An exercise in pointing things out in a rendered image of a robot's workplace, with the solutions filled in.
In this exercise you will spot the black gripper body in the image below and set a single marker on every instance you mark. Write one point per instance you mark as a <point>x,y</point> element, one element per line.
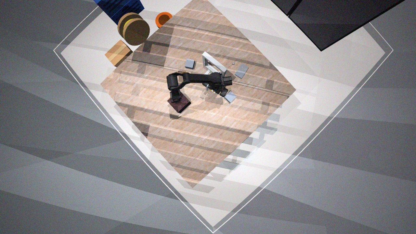
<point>219,89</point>

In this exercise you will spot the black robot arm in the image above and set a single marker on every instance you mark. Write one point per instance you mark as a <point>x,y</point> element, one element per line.
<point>214,79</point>

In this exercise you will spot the grey square frame with horizontal slats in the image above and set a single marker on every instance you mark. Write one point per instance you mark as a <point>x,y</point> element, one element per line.
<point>206,57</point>

